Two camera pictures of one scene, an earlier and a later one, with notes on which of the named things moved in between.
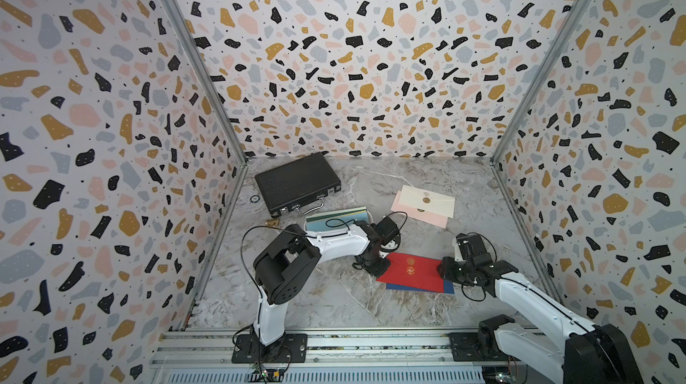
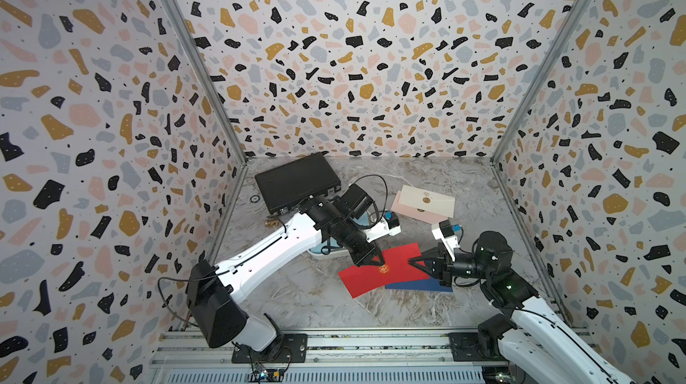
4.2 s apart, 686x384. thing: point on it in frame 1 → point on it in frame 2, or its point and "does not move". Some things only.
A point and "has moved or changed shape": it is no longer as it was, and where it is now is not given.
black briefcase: (299, 185) does not move
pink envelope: (419, 213) does not move
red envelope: (413, 271) has moved or changed shape
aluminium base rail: (206, 356) does not move
